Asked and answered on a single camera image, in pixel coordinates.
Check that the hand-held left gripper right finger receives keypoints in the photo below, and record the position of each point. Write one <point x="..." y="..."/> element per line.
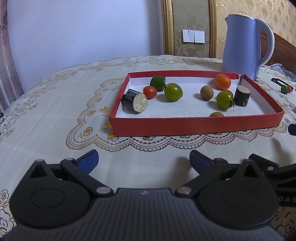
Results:
<point x="198" y="160"/>

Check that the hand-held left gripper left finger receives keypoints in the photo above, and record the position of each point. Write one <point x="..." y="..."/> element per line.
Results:
<point x="89" y="160"/>

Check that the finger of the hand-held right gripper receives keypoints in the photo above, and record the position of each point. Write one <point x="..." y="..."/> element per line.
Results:
<point x="264" y="162"/>
<point x="293" y="129"/>

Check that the red cardboard box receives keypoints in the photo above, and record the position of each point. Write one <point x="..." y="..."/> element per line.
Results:
<point x="196" y="125"/>

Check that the brown kiwi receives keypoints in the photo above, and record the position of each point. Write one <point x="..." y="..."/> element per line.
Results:
<point x="207" y="93"/>
<point x="216" y="114"/>

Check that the green tomato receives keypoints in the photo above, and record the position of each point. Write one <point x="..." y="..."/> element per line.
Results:
<point x="173" y="92"/>
<point x="225" y="100"/>

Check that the dark sugarcane piece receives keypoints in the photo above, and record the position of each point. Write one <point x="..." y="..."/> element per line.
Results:
<point x="241" y="96"/>
<point x="134" y="102"/>

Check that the orange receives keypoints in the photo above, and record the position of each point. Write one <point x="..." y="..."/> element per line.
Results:
<point x="222" y="81"/>

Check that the dark green pepper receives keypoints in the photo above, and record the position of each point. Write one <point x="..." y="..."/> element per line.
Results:
<point x="157" y="83"/>

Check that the red cherry tomato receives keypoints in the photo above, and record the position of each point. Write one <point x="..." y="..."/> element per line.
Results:
<point x="289" y="89"/>

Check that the small green cucumber piece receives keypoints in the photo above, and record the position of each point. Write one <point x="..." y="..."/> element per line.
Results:
<point x="283" y="89"/>

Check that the pink bedding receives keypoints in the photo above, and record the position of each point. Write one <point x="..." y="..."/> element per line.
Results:
<point x="277" y="68"/>

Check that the wooden headboard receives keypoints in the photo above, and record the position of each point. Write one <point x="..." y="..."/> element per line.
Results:
<point x="284" y="51"/>

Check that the blue electric kettle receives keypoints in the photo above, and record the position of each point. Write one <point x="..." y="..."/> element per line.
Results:
<point x="240" y="46"/>

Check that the pink patterned curtain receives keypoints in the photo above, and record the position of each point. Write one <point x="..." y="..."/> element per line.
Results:
<point x="8" y="51"/>

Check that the black rectangular frame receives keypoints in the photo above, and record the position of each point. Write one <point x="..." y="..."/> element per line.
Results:
<point x="277" y="80"/>

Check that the white wall switch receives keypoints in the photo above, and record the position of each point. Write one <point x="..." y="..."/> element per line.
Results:
<point x="193" y="36"/>

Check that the golden wall frame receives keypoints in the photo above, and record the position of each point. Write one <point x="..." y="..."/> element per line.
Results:
<point x="167" y="27"/>

